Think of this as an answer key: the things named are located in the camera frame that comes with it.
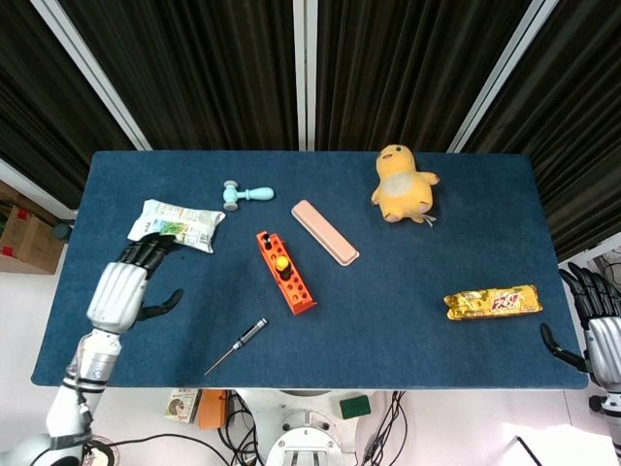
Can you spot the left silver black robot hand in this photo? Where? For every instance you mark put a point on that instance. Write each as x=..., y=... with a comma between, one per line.
x=119, y=296

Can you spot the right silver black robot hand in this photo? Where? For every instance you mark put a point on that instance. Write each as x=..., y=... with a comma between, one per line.
x=606, y=344

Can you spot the black screwdriver with orange cap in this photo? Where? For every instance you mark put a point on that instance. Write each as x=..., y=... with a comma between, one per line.
x=282, y=265

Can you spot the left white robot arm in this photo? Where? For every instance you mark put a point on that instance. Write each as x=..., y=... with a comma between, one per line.
x=94, y=361

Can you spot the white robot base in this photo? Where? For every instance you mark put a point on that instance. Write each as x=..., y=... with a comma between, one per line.
x=301, y=417

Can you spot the silver knurled precision screwdriver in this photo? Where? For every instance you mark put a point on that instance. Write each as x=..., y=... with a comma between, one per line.
x=252, y=330

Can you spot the orange tool holder rack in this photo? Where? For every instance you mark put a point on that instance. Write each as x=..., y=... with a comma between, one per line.
x=303, y=307

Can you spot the white snack bag green print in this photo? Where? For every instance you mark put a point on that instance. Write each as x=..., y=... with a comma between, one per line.
x=194, y=223

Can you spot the brown cardboard box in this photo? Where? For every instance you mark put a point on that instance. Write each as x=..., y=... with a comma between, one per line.
x=29, y=238

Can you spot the gold foil snack package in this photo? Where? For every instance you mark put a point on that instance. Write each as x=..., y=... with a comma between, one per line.
x=490, y=301

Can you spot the small printed carton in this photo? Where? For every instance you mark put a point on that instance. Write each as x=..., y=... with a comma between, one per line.
x=182, y=405

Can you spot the orange box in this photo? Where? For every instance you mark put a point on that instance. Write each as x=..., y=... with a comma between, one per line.
x=216, y=410

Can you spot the black and white sneaker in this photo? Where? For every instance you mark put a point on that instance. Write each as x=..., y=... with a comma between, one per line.
x=102, y=455

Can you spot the light blue toy hammer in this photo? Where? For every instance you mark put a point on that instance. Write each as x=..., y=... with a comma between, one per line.
x=257, y=194

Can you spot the pink oblong plastic case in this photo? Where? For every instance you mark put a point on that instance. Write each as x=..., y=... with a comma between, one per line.
x=322, y=230

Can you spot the black pleated curtain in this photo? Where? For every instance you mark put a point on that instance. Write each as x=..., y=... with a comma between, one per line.
x=572, y=121
x=204, y=73
x=39, y=97
x=398, y=68

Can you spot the blue table cloth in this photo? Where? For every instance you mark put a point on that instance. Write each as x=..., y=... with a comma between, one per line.
x=388, y=340

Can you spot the green block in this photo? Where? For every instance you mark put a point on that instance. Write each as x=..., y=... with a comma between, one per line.
x=355, y=407

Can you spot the yellow plush duck toy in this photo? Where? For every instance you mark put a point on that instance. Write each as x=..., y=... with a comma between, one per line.
x=402, y=184

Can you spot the white metal frame post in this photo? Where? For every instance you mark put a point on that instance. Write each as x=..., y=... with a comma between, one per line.
x=92, y=73
x=502, y=73
x=304, y=73
x=34, y=187

